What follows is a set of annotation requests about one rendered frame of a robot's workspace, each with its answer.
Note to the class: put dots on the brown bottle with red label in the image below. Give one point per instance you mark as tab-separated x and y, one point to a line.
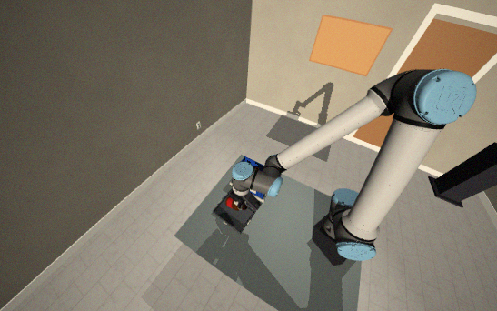
230	202

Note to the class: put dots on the blue divided crate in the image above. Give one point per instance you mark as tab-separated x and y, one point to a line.
254	164

